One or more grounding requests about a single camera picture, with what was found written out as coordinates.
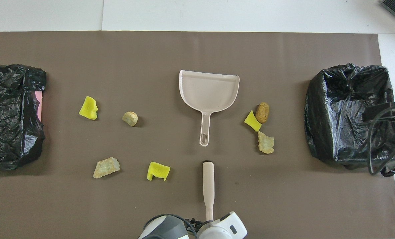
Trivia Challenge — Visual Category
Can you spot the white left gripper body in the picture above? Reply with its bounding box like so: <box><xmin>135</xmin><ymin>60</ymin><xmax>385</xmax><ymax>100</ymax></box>
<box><xmin>214</xmin><ymin>211</ymin><xmax>247</xmax><ymax>239</ymax></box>

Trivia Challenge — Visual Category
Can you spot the beige brush with black bristles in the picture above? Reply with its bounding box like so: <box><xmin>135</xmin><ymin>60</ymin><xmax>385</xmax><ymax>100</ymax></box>
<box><xmin>202</xmin><ymin>161</ymin><xmax>215</xmax><ymax>222</ymax></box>

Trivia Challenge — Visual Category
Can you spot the pale jagged foam chunk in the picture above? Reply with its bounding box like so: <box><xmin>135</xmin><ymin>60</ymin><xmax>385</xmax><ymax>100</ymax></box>
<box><xmin>258</xmin><ymin>131</ymin><xmax>275</xmax><ymax>154</ymax></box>

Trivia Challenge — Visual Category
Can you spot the yellow u-shaped sponge piece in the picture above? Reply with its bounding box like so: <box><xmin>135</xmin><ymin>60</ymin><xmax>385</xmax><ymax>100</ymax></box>
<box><xmin>147</xmin><ymin>162</ymin><xmax>171</xmax><ymax>182</ymax></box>

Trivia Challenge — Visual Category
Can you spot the small yellow sponge wedge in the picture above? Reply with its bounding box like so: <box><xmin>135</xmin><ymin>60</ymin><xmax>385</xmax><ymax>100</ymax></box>
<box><xmin>244</xmin><ymin>110</ymin><xmax>262</xmax><ymax>132</ymax></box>

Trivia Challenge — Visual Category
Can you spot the brown cork-like lump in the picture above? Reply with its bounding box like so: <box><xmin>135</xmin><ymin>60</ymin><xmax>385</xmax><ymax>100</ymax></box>
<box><xmin>255</xmin><ymin>102</ymin><xmax>270</xmax><ymax>123</ymax></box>

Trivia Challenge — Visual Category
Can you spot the beige plastic dustpan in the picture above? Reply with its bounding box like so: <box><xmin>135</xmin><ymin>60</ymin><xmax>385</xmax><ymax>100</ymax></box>
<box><xmin>179</xmin><ymin>70</ymin><xmax>240</xmax><ymax>147</ymax></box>

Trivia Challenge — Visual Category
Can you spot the pale greenish foam chunk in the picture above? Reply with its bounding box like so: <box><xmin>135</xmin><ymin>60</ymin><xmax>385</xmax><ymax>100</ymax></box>
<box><xmin>93</xmin><ymin>157</ymin><xmax>121</xmax><ymax>179</ymax></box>

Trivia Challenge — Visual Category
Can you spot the small beige round lump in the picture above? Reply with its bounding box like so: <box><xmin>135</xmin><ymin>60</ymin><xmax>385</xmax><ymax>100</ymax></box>
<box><xmin>122</xmin><ymin>112</ymin><xmax>139</xmax><ymax>127</ymax></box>

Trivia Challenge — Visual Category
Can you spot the yellow sponge block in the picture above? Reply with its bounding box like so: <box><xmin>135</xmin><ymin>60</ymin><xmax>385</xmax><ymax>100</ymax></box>
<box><xmin>79</xmin><ymin>96</ymin><xmax>98</xmax><ymax>120</ymax></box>

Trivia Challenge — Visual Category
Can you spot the black plastic trash bag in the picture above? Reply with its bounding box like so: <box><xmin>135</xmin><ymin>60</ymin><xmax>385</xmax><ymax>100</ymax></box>
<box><xmin>0</xmin><ymin>64</ymin><xmax>47</xmax><ymax>171</ymax></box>
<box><xmin>304</xmin><ymin>63</ymin><xmax>395</xmax><ymax>177</ymax></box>

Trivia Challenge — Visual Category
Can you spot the pink plastic bin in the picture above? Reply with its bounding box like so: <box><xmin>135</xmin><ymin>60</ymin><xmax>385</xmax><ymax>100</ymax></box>
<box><xmin>36</xmin><ymin>92</ymin><xmax>43</xmax><ymax>121</ymax></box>

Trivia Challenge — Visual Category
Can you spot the brown table mat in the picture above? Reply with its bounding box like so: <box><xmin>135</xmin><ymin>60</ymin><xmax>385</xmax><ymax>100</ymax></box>
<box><xmin>0</xmin><ymin>31</ymin><xmax>395</xmax><ymax>239</ymax></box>

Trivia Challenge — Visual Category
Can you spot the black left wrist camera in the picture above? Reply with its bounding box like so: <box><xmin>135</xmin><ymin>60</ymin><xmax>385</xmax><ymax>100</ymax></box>
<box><xmin>185</xmin><ymin>217</ymin><xmax>202</xmax><ymax>229</ymax></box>

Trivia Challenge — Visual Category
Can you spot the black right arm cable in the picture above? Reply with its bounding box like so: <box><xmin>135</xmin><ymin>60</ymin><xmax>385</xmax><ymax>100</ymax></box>
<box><xmin>368</xmin><ymin>103</ymin><xmax>395</xmax><ymax>176</ymax></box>

